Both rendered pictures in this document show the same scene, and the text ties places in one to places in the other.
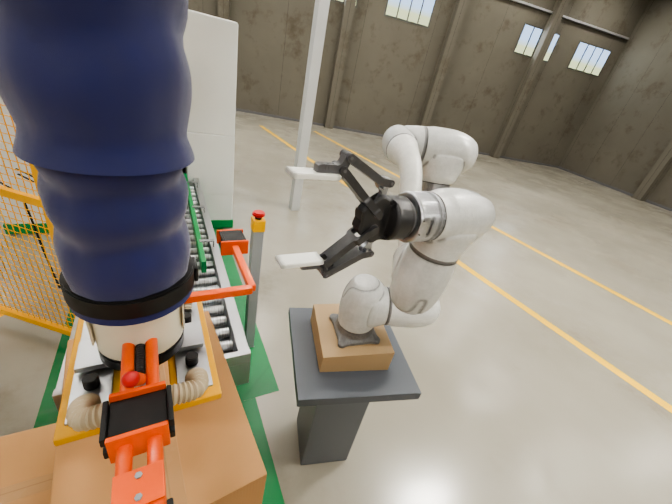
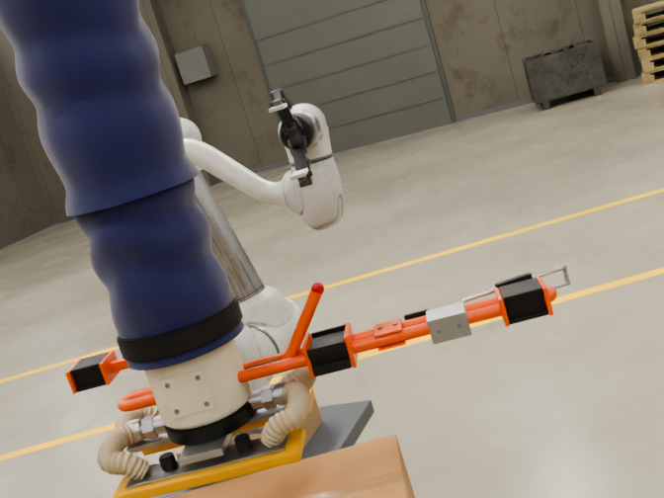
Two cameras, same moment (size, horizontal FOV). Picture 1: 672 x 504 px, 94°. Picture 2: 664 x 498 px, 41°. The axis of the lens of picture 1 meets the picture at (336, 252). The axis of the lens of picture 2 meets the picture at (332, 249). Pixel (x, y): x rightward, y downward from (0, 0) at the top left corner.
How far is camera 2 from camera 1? 1.57 m
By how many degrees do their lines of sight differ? 48
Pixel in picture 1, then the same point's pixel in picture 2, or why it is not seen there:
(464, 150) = (190, 128)
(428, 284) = (334, 177)
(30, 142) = (154, 176)
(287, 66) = not seen: outside the picture
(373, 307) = (258, 345)
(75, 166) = (187, 174)
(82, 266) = (201, 280)
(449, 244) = (325, 136)
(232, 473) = (380, 452)
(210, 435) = (330, 471)
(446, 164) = not seen: hidden behind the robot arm
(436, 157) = not seen: hidden behind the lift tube
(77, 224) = (193, 231)
